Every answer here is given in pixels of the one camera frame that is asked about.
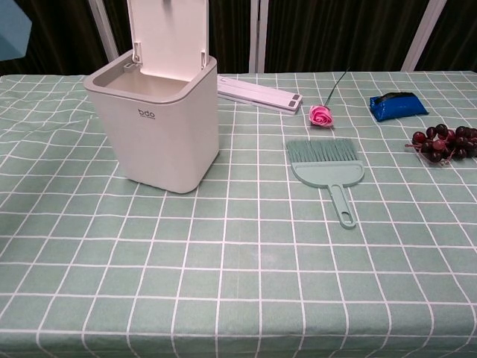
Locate blue plastic packet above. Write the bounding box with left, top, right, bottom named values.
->
left=368, top=90, right=429, bottom=122

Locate green white checked tablecloth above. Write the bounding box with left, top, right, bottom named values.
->
left=0, top=70, right=477, bottom=358

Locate pink artificial rose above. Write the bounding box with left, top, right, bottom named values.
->
left=308, top=66, right=352, bottom=130

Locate white partition post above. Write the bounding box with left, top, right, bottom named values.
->
left=400, top=0, right=447, bottom=72
left=87, top=0, right=122, bottom=63
left=248, top=0, right=268, bottom=74

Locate white square box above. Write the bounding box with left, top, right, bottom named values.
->
left=83, top=0, right=220, bottom=195

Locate dark brown pleated curtain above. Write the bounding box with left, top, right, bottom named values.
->
left=102, top=0, right=254, bottom=74
left=419, top=0, right=477, bottom=72
left=265, top=0, right=426, bottom=74
left=0, top=0, right=113, bottom=76

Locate white flat folding strip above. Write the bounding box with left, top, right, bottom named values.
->
left=217, top=74, right=303, bottom=116

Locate dark red grape bunch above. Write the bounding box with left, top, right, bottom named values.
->
left=405, top=124, right=477, bottom=166

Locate teal hand brush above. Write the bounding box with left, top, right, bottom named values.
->
left=285, top=138, right=367, bottom=229

